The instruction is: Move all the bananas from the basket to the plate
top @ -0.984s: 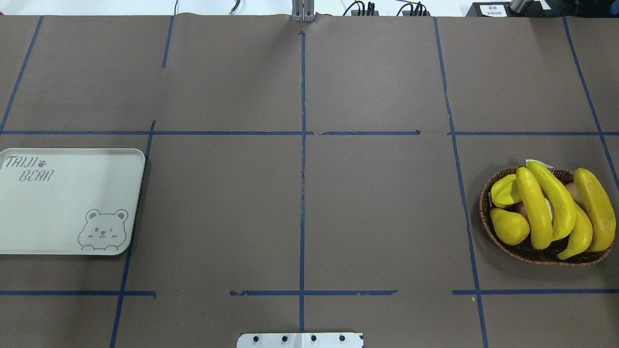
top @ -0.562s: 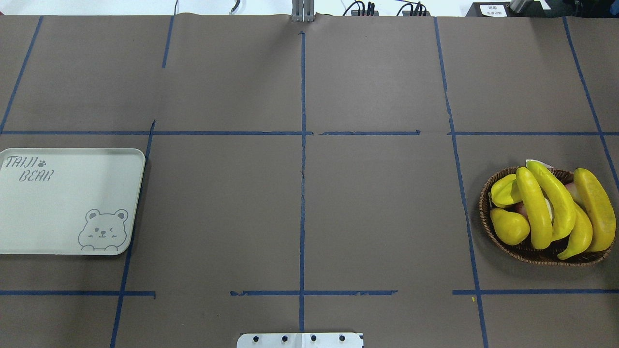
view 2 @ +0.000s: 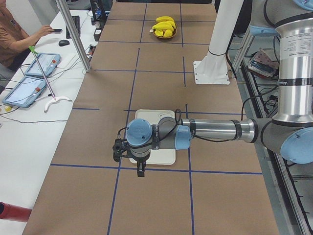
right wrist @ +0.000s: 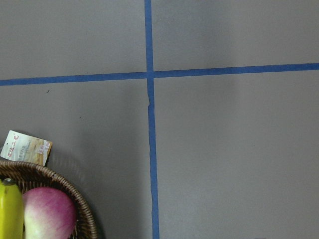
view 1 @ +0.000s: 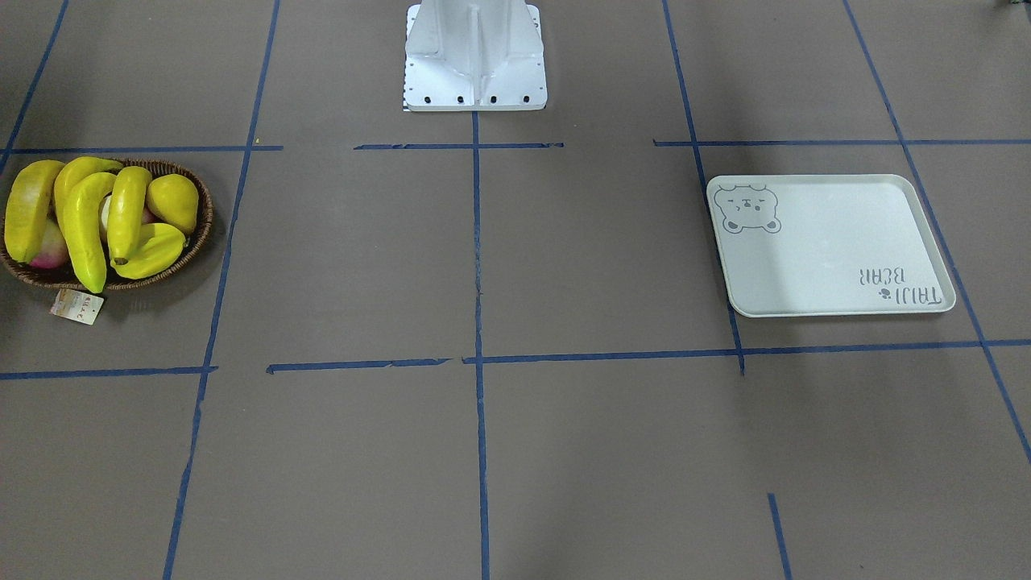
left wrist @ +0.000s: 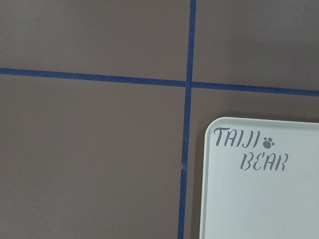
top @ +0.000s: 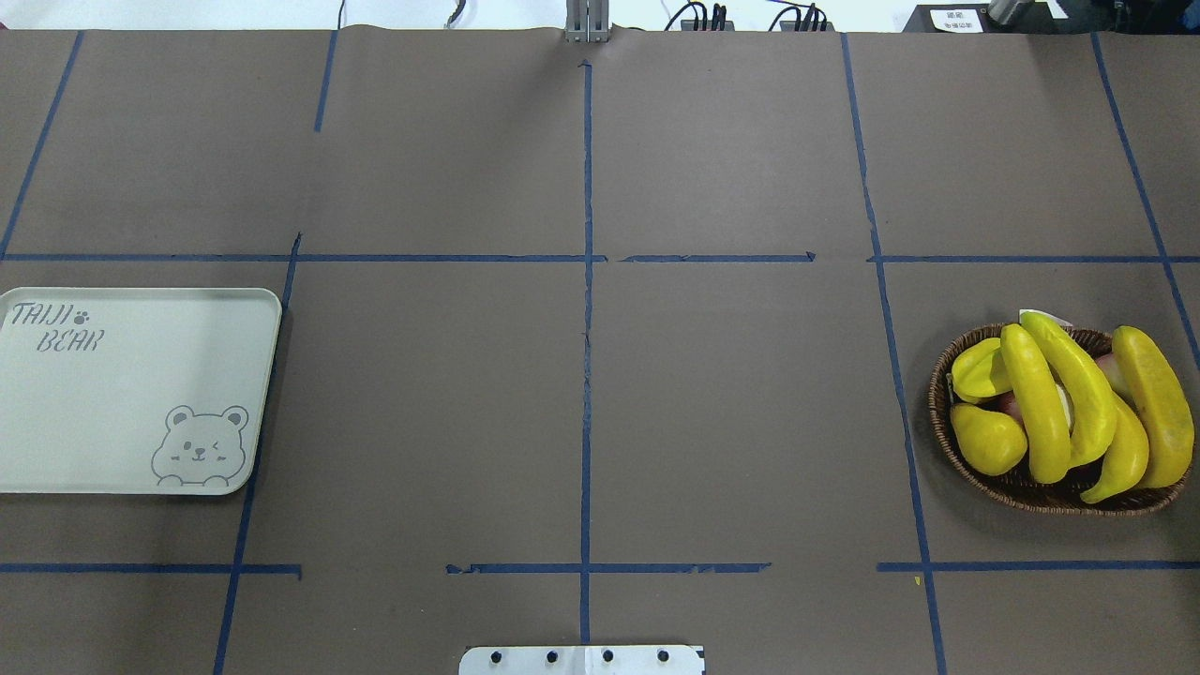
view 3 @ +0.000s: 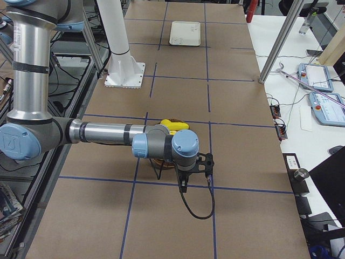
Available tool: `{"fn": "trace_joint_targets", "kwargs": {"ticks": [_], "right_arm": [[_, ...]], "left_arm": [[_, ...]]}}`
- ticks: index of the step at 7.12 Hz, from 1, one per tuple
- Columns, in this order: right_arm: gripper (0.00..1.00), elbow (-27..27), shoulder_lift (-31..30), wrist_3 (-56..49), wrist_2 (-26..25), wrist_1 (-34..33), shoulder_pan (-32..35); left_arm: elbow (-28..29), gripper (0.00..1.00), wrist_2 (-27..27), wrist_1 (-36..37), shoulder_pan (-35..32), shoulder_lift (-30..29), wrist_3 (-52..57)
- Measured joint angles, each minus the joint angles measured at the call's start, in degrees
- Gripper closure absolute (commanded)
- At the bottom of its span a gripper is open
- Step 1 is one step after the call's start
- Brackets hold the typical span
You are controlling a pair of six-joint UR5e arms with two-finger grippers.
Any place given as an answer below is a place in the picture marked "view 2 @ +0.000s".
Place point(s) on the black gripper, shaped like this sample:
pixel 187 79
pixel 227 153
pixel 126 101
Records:
pixel 141 161

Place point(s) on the yellow banana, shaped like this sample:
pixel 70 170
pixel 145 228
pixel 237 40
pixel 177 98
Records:
pixel 164 26
pixel 164 19
pixel 169 22

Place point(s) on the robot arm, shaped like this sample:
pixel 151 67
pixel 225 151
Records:
pixel 289 132

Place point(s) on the brown wicker basket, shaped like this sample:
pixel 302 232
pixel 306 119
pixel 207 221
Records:
pixel 174 32

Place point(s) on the yellow pear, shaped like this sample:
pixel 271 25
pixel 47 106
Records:
pixel 158 33

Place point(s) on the yellow mango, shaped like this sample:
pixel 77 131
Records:
pixel 168 34

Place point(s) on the lower teach pendant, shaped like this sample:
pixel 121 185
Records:
pixel 26 92

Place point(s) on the teach pendant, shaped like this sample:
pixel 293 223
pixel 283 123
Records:
pixel 26 92
pixel 48 62

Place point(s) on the red cylinder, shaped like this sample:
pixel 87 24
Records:
pixel 14 213

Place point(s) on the upper teach pendant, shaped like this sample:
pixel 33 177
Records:
pixel 48 62

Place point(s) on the black computer mouse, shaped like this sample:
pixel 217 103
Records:
pixel 63 43

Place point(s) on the black smartphone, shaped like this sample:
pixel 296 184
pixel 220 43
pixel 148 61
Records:
pixel 57 31

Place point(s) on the stack of magazines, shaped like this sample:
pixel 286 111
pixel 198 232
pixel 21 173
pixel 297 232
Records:
pixel 264 62

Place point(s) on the pink grabber stick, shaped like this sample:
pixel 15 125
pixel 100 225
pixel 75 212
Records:
pixel 55 98

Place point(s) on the seated person brown shirt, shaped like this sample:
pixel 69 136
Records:
pixel 14 41

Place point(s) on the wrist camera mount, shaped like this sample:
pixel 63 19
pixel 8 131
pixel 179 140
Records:
pixel 121 150

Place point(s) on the white camera stand post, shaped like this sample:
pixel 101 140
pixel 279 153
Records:
pixel 212 69

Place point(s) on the aluminium frame post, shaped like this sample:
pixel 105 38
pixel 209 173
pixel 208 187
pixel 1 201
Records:
pixel 65 12

